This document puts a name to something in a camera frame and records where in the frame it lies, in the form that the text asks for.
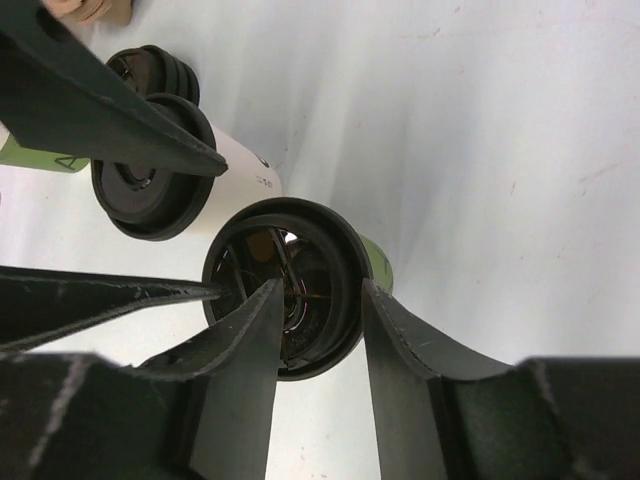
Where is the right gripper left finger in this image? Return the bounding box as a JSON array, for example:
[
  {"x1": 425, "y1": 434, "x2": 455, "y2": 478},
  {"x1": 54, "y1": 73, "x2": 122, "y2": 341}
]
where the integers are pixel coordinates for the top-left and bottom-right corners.
[{"x1": 1, "y1": 280, "x2": 283, "y2": 479}]

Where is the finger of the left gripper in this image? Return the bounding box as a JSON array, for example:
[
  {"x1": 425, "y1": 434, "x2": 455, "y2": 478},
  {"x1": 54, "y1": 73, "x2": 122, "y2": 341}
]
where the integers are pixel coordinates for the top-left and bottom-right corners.
[
  {"x1": 1, "y1": 266, "x2": 223, "y2": 353},
  {"x1": 1, "y1": 1, "x2": 227, "y2": 176}
]

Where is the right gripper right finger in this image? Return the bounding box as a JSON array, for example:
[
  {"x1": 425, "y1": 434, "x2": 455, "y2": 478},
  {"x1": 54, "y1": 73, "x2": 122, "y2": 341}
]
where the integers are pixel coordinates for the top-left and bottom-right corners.
[{"x1": 362, "y1": 280, "x2": 639, "y2": 479}]

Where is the black cup lid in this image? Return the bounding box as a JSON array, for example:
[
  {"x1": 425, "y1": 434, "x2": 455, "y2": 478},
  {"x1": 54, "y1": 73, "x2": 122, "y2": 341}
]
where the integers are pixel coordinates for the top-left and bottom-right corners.
[
  {"x1": 202, "y1": 197, "x2": 374, "y2": 381},
  {"x1": 90, "y1": 92, "x2": 218, "y2": 243}
]

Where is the white paper cup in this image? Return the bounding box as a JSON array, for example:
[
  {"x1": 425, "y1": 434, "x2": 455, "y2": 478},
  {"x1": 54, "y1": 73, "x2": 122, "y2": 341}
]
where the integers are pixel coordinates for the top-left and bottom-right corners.
[{"x1": 185, "y1": 126, "x2": 283, "y2": 236}]

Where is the green paper cup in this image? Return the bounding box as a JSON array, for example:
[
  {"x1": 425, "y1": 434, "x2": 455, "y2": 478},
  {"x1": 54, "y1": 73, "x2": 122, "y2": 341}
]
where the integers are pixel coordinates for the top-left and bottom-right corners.
[{"x1": 360, "y1": 235, "x2": 394, "y2": 293}]

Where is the green cup stack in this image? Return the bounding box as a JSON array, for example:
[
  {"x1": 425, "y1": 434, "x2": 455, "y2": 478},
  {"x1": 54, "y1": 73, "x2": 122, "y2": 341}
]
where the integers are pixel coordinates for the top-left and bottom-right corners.
[{"x1": 1, "y1": 125, "x2": 90, "y2": 174}]

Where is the cardboard cup carrier stack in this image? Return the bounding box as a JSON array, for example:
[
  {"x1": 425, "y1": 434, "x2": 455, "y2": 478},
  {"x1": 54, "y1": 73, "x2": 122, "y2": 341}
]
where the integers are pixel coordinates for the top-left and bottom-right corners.
[{"x1": 43, "y1": 0, "x2": 133, "y2": 26}]

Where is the black lid stack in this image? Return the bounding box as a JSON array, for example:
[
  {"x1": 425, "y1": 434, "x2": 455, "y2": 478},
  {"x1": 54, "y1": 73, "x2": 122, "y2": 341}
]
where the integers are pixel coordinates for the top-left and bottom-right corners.
[{"x1": 106, "y1": 45, "x2": 200, "y2": 106}]

